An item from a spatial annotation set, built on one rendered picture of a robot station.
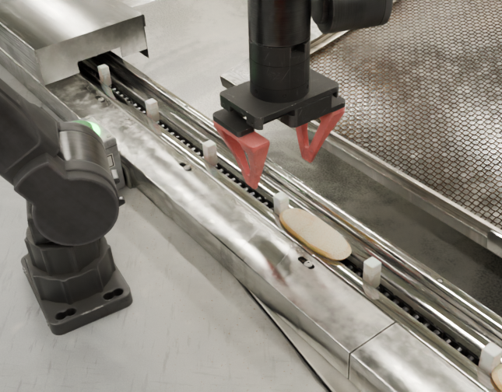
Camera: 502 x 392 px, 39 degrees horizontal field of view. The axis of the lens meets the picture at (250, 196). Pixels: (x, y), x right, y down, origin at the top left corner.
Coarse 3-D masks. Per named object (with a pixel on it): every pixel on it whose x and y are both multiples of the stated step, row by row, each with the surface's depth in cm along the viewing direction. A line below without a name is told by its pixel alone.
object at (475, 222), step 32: (416, 0) 100; (480, 0) 97; (384, 32) 96; (416, 32) 94; (448, 32) 93; (480, 32) 91; (352, 64) 92; (384, 64) 91; (416, 64) 89; (448, 96) 83; (352, 128) 82; (384, 128) 81; (416, 128) 80; (480, 128) 78; (416, 160) 76; (448, 160) 76; (480, 160) 74; (416, 192) 73; (480, 192) 71; (480, 224) 67
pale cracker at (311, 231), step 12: (288, 216) 76; (300, 216) 75; (312, 216) 75; (288, 228) 75; (300, 228) 74; (312, 228) 74; (324, 228) 74; (300, 240) 73; (312, 240) 72; (324, 240) 72; (336, 240) 72; (324, 252) 71; (336, 252) 71; (348, 252) 71
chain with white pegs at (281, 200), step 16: (80, 64) 112; (128, 96) 102; (144, 112) 99; (192, 144) 91; (208, 144) 86; (208, 160) 86; (256, 192) 82; (272, 208) 80; (368, 272) 68; (384, 288) 69; (400, 304) 67; (448, 336) 63; (464, 352) 62; (496, 352) 58
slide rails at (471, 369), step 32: (96, 64) 109; (160, 128) 93; (192, 128) 92; (192, 160) 87; (224, 160) 86; (288, 192) 80; (320, 256) 72; (352, 256) 72; (416, 288) 67; (416, 320) 64; (448, 320) 64; (448, 352) 61
